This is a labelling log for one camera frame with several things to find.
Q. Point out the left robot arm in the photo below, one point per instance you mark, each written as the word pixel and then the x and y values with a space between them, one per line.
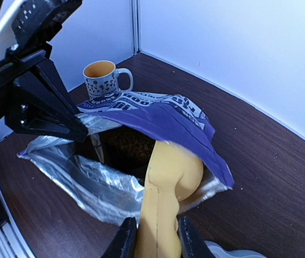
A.
pixel 7 40

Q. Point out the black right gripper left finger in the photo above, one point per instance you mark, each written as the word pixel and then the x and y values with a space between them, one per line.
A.
pixel 123 243

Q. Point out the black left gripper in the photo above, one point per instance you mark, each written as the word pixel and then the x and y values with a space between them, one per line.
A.
pixel 46 107

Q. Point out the brown kibble inside bag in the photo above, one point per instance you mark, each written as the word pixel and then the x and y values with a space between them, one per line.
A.
pixel 126 150

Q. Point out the patterned mug orange inside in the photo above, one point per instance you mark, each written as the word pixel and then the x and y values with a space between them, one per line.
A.
pixel 101 78

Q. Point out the left aluminium frame post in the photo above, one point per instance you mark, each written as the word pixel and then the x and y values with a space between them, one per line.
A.
pixel 136 32

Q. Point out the grey double bowl feeder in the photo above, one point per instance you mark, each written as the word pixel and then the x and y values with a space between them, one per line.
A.
pixel 220 252

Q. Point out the yellow plastic scoop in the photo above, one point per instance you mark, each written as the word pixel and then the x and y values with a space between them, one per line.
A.
pixel 173 174

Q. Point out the purple pet food bag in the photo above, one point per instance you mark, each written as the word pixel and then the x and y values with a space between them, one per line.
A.
pixel 109 194

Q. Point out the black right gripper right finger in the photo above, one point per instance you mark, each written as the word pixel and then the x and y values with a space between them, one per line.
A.
pixel 193 245

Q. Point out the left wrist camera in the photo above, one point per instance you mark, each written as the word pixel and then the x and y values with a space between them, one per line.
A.
pixel 39 21

